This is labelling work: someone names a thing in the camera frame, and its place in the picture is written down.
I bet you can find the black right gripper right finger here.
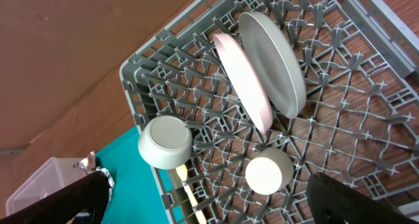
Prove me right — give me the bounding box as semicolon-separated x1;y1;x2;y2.
306;172;416;224

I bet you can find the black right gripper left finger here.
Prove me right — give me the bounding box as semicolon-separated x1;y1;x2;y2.
1;171;109;224

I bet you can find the red foil wrapper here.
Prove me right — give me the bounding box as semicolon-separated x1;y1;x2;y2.
73;151;96;176

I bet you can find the white paper cup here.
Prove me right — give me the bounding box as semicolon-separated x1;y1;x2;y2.
245;147;294;195

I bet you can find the grey bowl with rice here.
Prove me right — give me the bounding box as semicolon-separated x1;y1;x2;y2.
138;115;192;170

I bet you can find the yellow plastic spoon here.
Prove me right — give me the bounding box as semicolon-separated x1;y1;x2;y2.
175;164;207;224

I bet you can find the pink rimmed white plate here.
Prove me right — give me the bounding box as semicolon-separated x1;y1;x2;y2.
213;33;273;134

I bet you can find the grey plate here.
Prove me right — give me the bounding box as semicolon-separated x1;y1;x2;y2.
239;11;306;119

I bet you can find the grey dishwasher rack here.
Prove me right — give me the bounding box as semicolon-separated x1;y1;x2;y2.
120;0;418;223

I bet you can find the clear plastic bin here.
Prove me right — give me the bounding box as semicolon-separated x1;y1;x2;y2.
6;157;83;216

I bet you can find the teal plastic tray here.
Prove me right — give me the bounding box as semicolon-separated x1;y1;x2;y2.
96;127;170;224

